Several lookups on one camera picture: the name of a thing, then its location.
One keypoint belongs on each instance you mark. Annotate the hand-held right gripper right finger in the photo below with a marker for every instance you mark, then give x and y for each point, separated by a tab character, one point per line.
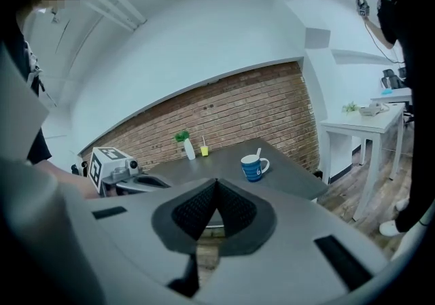
289	263

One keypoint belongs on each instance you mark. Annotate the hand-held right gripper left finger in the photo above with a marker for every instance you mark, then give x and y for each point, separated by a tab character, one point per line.
129	242

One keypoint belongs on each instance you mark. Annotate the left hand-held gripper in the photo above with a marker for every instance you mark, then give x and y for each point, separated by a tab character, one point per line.
102	167

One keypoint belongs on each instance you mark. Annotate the small yellow cup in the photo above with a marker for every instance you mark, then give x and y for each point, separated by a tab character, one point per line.
204	151

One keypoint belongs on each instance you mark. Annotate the blue striped cup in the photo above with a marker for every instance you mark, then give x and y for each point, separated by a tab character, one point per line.
252	169

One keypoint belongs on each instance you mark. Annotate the wide white straw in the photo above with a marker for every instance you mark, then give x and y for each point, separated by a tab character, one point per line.
258	152

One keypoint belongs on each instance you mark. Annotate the person's left forearm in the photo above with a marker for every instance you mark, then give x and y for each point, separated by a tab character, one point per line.
68	181

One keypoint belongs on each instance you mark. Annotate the white vase with green plant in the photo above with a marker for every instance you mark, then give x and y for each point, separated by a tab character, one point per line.
189	151

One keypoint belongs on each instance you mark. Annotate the person's black shirt torso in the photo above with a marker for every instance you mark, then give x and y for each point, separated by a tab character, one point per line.
39	147

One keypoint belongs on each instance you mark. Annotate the long white table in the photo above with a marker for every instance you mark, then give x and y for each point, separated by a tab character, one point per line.
370	123

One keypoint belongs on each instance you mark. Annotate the small green potted plant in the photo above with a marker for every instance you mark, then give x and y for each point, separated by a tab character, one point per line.
350	107

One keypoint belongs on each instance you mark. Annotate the grey desk device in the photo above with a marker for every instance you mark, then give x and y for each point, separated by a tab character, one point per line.
370	110

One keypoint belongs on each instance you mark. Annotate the white ceiling light bar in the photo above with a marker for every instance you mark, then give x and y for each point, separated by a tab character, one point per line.
117	11

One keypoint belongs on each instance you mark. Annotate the teal flat item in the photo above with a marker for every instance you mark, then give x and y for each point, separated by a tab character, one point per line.
387	91

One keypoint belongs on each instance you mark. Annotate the small white table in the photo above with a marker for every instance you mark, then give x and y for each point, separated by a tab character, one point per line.
396	94

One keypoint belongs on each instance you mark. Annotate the black office chair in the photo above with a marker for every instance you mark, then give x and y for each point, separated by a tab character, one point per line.
392	79

